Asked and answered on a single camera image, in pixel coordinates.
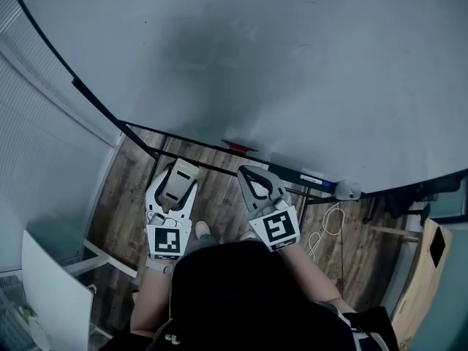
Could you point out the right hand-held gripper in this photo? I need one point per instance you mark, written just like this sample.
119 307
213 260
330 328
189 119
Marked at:
278 229

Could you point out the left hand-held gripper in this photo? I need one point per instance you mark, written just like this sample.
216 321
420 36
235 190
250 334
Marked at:
168 240

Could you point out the white whiteboard eraser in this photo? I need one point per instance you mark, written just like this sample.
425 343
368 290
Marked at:
179 181

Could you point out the large white whiteboard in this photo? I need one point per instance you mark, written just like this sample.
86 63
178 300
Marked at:
256 68

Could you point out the person's right forearm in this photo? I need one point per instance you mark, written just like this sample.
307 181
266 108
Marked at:
311 280

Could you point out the person's left forearm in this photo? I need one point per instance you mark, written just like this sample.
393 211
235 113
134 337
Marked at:
151 302

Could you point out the blue and white marker pen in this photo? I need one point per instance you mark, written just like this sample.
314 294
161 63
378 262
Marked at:
314 180

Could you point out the person's left shoe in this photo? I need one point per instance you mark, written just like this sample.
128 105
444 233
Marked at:
203 229

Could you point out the person's shoe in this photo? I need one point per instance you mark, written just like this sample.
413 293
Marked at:
203 229
248 235

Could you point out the person's right shoe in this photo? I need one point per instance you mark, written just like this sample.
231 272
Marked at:
248 235

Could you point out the white wristwatch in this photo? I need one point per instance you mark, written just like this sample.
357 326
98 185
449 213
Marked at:
159 265

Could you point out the white round pen holder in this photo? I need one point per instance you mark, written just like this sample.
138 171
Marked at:
347 190

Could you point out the person's black shirt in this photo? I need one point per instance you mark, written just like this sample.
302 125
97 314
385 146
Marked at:
248 298

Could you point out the black mesh office chair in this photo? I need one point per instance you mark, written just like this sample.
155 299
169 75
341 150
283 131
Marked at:
402 199

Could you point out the white table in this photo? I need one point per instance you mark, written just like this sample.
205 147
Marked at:
55 287

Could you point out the small green plant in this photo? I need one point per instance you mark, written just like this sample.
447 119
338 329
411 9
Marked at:
29 313

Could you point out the black tablet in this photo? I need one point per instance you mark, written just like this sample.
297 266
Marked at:
437 249

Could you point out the light wooden table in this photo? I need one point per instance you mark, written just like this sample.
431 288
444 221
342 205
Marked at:
420 291

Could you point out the white floor vent unit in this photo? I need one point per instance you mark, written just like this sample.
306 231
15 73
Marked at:
11 313

